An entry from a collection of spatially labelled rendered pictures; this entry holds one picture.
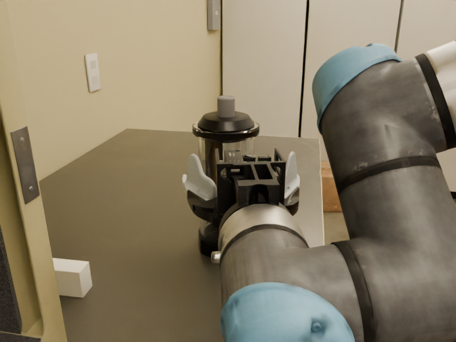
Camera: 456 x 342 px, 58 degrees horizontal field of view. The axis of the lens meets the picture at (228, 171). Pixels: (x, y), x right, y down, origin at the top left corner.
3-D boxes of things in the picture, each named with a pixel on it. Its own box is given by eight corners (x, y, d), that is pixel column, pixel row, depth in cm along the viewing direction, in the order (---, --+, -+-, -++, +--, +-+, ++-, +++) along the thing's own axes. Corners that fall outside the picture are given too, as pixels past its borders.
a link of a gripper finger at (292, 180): (316, 144, 53) (286, 163, 46) (313, 186, 55) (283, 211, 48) (294, 140, 55) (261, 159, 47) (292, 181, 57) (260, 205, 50)
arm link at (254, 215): (309, 301, 34) (212, 305, 34) (297, 270, 39) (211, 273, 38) (315, 222, 32) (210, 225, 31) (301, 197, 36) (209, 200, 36)
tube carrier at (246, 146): (193, 228, 78) (190, 117, 70) (249, 223, 79) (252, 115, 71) (198, 259, 68) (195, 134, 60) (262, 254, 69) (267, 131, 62)
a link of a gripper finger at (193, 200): (207, 182, 52) (254, 203, 46) (208, 195, 53) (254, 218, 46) (176, 191, 49) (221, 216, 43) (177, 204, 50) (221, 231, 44)
